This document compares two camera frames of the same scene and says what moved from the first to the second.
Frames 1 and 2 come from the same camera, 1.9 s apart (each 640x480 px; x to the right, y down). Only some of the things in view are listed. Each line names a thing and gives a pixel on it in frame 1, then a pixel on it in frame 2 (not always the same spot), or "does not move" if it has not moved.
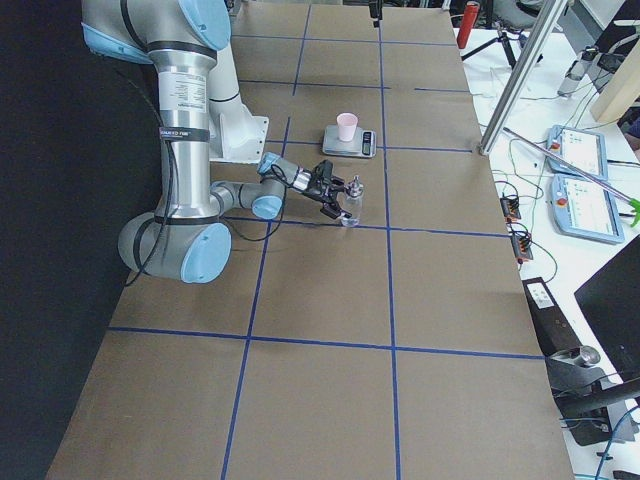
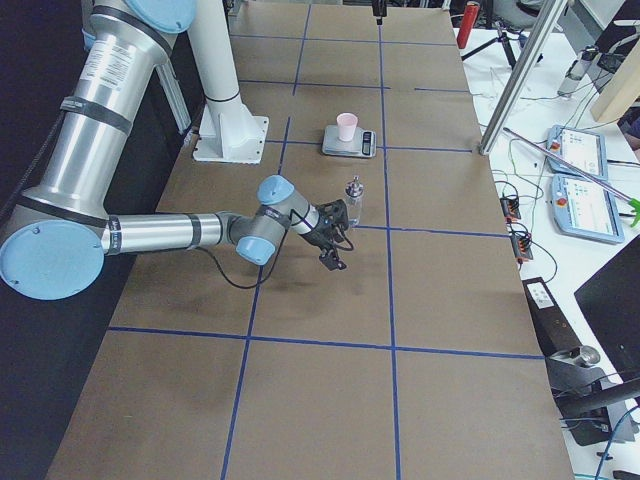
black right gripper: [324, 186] to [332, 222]
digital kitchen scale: [364, 143] does not move
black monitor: [611, 302] does not move
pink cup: [347, 124] does not move
